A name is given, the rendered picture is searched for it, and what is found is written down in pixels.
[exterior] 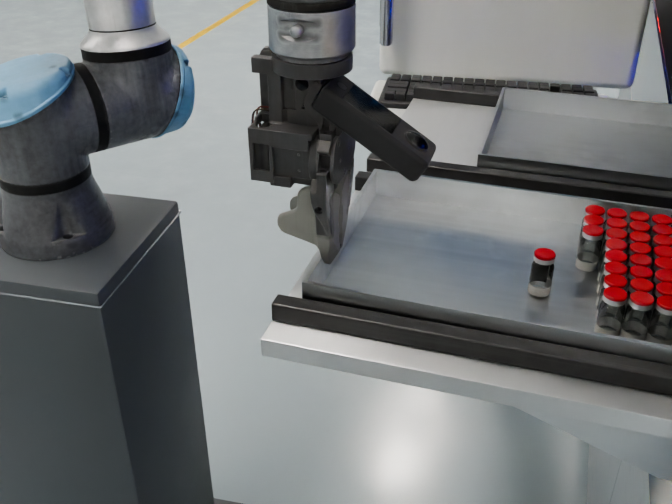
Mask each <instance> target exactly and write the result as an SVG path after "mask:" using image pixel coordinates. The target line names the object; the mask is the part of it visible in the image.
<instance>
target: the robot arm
mask: <svg viewBox="0 0 672 504"><path fill-rule="evenodd" d="M83 3H84V8H85V13H86V18H87V23H88V28H89V30H88V33H87V34H86V36H85V37H84V39H83V40H82V41H81V43H80V50H81V54H82V62H78V63H72V62H71V60H70V59H69V58H68V57H67V56H65V55H62V54H57V53H45V54H42V55H39V54H33V55H28V56H23V57H19V58H16V59H13V60H10V61H7V62H5V63H3V64H0V246H1V248H2V249H3V250H4V251H5V252H6V253H7V254H9V255H11V256H13V257H16V258H19V259H24V260H32V261H49V260H58V259H64V258H68V257H72V256H76V255H79V254H82V253H85V252H87V251H89V250H92V249H93V248H95V247H97V246H99V245H100V244H102V243H103V242H104V241H106V240H107V239H108V238H109V237H110V236H111V234H112V233H113V231H114V228H115V222H114V217H113V211H112V208H111V206H110V204H109V202H108V201H107V200H106V198H105V196H104V194H103V192H102V191H101V189H100V187H99V185H98V183H97V182H96V180H95V178H94V176H93V174H92V169H91V164H90V158H89V154H92V153H96V152H99V151H103V150H107V149H111V148H115V147H119V146H122V145H126V144H130V143H134V142H138V141H141V140H145V139H149V138H159V137H161V136H163V135H164V134H166V133H169V132H173V131H176V130H178V129H180V128H182V127H183V126H184V125H185V124H186V123H187V121H188V119H189V118H190V116H191V114H192V111H193V107H194V100H195V84H194V77H193V72H192V68H191V67H190V66H188V63H189V60H188V58H187V56H186V54H185V53H184V51H183V50H182V49H181V48H180V47H178V46H176V45H173V44H171V39H170V35H169V33H167V32H166V31H165V30H164V29H162V28H161V27H160V26H159V25H158V24H157V23H156V18H155V12H154V6H153V0H83ZM267 14H268V35H269V46H265V47H264V48H263V49H262V50H261V52H260V54H259V55H258V54H254V55H253V56H252V57H251V68H252V72H253V73H259V79H260V96H261V106H259V107H258V108H257V109H255V110H254V111H253V113H252V118H251V125H250V126H249V127H248V143H249V158H250V173H251V180H256V181H263V182H270V185H273V186H280V187H287V188H291V187H292V186H293V184H294V183H296V184H303V185H310V186H304V187H302V188H301V189H300V190H299V192H298V195H297V196H294V197H293V198H292V199H291V200H290V209H291V210H289V211H286V212H283V213H281V214H279V216H278V218H277V224H278V227H279V228H280V230H281V231H283V232H284V233H286V234H289V235H291V236H294V237H296V238H299V239H302V240H304V241H307V242H309V243H312V244H314V245H316V246H317V247H318V249H319V251H320V255H321V258H322V260H323V261H324V263H325V264H331V263H332V261H333V260H334V259H335V257H336V256H337V254H338V253H339V251H340V249H341V248H342V246H343V241H344V236H345V230H346V225H347V219H348V212H349V206H350V201H351V192H352V184H353V174H354V153H355V144H356V141H357V142H358V143H360V144H361V145H362V146H364V147H365V148H366V149H368V150H369V151H370V152H372V153H373V154H374V155H376V156H377V157H378V158H380V159H381V160H382V161H384V162H385V163H386V164H388V165H389V166H390V167H392V168H393V169H395V170H396V171H397V172H399V173H400V174H401V175H403V176H404V177H405V178H407V179H408V180H409V181H416V180H418V179H419V177H420V176H421V175H422V174H423V173H424V172H425V170H426V169H427V168H428V166H429V164H430V162H431V159H432V157H433V155H434V153H435V151H436V145H435V144H434V143H433V142H432V141H431V140H429V139H428V138H427V137H425V136H424V135H423V134H421V133H420V132H419V131H417V130H416V129H415V128H413V127H412V126H411V125H409V124H408V123H407V122H405V121H404V120H403V119H401V118H400V117H399V116H397V115H396V114H395V113H393V112H392V111H391V110H389V109H388V108H387V107H385V106H384V105H383V104H381V103H380V102H379V101H377V100H376V99H375V98H373V97H372V96H371V95H369V94H368V93H367V92H365V91H364V90H363V89H361V88H360V87H359V86H357V85H356V84H355V83H353V82H352V81H351V80H349V79H348V78H347V77H345V76H344V75H346V74H348V73H349V72H350V71H351V70H352V69H353V51H352V50H353V49H354V48H355V46H356V0H267ZM259 108H261V109H259ZM258 110H261V111H260V112H259V113H258ZM255 112H256V116H255V119H254V114H255ZM262 121H264V123H263V124H262V125H261V122H262ZM258 124H259V127H258Z"/></svg>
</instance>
